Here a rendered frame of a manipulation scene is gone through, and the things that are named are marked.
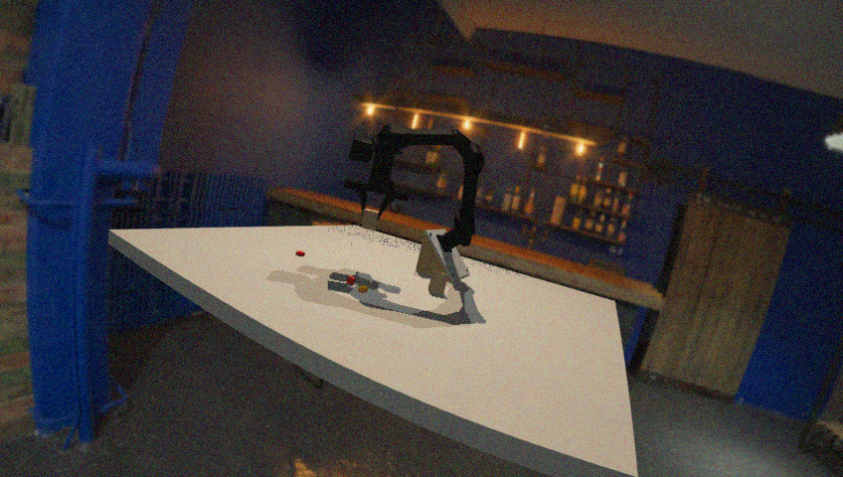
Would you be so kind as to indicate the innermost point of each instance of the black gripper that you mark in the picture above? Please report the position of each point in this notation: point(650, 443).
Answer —
point(362, 189)

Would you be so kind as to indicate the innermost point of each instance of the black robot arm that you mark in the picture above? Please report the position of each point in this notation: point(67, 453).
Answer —
point(388, 143)

